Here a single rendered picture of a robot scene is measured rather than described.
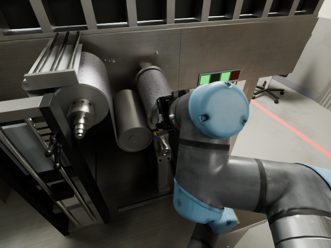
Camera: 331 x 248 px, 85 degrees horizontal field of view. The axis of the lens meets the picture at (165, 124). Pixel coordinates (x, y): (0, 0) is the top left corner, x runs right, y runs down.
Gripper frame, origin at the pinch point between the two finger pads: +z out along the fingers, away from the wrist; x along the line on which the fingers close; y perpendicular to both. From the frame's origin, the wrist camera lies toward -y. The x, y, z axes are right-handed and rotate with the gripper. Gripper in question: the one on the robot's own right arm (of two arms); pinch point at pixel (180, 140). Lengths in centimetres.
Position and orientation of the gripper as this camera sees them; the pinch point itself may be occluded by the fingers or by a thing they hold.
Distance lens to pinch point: 74.6
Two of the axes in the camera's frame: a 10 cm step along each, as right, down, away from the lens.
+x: -9.6, 1.9, -2.1
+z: -2.8, -6.3, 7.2
